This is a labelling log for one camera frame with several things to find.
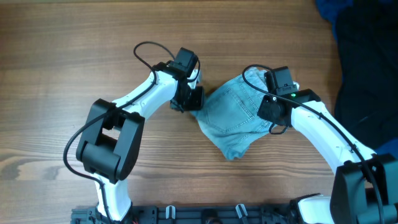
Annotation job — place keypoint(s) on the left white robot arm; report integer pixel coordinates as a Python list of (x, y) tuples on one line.
[(111, 138)]

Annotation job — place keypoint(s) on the light blue denim shorts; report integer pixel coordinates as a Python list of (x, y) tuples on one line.
[(229, 118)]

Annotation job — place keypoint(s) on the dark blue garment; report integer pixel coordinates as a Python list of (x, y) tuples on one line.
[(329, 12)]

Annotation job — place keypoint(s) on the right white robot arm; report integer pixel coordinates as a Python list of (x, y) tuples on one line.
[(365, 184)]

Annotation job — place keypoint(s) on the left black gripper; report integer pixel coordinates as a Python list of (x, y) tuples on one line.
[(195, 101)]

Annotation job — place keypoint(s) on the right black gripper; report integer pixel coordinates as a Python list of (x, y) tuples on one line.
[(262, 111)]

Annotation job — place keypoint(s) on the black garment pile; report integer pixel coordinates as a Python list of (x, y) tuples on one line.
[(367, 45)]

